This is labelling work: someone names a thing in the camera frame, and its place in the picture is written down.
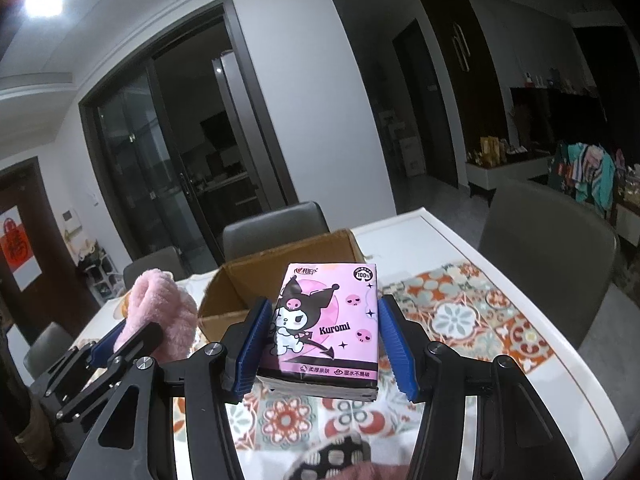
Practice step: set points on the shoe rack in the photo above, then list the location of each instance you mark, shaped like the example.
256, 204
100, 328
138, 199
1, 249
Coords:
100, 280

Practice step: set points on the white low cabinet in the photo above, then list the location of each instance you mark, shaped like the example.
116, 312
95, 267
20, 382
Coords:
627, 220

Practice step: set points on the pink fluffy wristband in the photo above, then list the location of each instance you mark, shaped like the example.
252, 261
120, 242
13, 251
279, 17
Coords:
160, 310

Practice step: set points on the person's left forearm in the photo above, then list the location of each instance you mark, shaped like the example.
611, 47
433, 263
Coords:
30, 422

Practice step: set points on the teal striped clothes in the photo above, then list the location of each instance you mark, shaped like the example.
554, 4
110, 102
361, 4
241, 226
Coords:
590, 175

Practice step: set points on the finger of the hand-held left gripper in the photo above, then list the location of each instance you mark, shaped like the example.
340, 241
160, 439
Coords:
107, 347
137, 340

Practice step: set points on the dark wooden door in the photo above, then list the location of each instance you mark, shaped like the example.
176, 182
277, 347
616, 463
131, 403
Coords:
55, 270

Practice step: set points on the pink cartoon tissue pack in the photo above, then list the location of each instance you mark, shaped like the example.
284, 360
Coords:
325, 320

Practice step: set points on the grey dining chair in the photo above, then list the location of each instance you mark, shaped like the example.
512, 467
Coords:
160, 260
47, 345
270, 230
545, 260

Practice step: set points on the dark interior door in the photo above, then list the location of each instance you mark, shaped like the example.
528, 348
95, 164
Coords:
425, 110

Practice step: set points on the red door poster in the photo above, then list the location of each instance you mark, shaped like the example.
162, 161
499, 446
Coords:
20, 250

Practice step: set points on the sliding glass door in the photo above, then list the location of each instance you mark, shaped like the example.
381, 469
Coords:
130, 160

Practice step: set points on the pile of snack packets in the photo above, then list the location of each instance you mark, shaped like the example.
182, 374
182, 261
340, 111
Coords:
629, 175

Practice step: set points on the brown cardboard box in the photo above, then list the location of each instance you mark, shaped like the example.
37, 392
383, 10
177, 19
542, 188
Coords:
235, 280

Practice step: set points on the dark sideboard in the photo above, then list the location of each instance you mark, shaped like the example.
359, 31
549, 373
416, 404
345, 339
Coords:
550, 120

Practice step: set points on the white tv bench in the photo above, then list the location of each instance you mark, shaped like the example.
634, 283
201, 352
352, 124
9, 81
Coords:
505, 172

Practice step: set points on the yellow packets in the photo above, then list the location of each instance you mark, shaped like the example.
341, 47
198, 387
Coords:
492, 149

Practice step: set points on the stack of white boxes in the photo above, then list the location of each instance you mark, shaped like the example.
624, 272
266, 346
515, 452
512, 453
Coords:
407, 150

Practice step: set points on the dusty pink cloth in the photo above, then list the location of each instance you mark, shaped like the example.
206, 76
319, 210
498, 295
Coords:
380, 472

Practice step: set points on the wooden high chair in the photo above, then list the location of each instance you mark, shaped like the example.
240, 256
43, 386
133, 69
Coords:
556, 180

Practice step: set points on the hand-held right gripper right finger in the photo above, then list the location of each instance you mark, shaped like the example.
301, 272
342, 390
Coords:
397, 345

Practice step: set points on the tall dark cabinet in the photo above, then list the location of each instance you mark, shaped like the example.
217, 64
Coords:
465, 110

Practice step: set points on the wall intercom panel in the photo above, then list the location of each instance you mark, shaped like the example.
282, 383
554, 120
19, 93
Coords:
71, 216

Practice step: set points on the white wall switch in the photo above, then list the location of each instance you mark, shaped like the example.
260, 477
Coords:
94, 199

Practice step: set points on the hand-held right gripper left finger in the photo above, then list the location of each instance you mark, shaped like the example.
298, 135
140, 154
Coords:
250, 350

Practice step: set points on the black white patterned sock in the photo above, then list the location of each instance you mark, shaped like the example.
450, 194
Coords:
330, 455

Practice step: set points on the floral patterned tablecloth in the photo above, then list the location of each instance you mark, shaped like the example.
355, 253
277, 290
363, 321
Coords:
500, 320

